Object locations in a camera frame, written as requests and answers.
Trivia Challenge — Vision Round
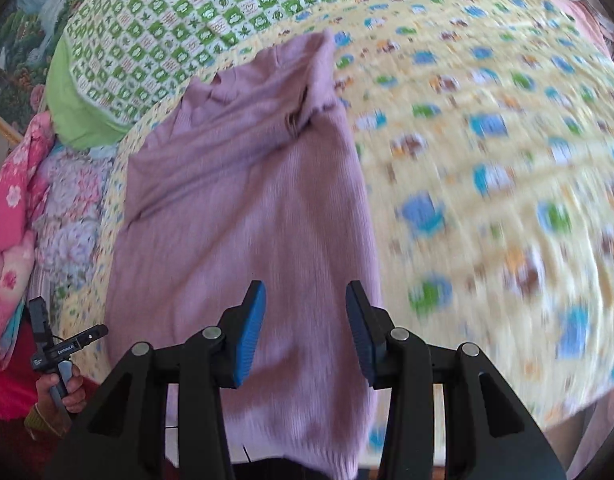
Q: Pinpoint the person's left hand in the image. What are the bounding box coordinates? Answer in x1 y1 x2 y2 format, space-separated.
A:
36 364 86 419

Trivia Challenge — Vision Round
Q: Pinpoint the pink floral quilt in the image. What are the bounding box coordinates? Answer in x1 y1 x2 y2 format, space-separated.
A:
0 112 55 361

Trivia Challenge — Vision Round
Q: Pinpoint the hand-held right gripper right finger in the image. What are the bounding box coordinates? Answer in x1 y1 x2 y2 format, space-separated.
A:
345 280 568 480

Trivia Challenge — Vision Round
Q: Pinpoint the purple knit sweater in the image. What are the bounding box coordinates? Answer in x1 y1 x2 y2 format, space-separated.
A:
103 29 384 480

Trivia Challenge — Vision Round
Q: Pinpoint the pastel floral pillow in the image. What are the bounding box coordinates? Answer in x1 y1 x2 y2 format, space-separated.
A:
30 147 120 306

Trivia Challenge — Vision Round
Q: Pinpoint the yellow animal print bedsheet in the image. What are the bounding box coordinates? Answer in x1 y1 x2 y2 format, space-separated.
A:
62 0 614 471

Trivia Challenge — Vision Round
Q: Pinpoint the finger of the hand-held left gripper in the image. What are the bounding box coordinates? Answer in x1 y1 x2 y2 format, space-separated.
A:
71 324 109 349

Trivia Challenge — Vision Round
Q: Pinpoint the green checkered quilt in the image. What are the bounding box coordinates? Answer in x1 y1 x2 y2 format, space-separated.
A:
46 0 518 150

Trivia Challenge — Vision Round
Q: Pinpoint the pink printed cloth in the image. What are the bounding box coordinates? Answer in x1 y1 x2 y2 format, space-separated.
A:
517 0 614 66

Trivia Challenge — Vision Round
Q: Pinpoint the gold framed landscape painting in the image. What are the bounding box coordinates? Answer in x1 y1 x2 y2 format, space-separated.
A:
0 0 115 147

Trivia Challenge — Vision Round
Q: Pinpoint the purple striped cloth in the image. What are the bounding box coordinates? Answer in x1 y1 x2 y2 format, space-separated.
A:
26 260 55 321

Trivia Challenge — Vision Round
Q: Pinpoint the red cloth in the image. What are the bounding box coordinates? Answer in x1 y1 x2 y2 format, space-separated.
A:
0 317 53 423

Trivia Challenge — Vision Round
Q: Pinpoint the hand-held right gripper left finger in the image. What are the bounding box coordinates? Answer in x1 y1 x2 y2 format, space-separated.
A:
44 280 267 480

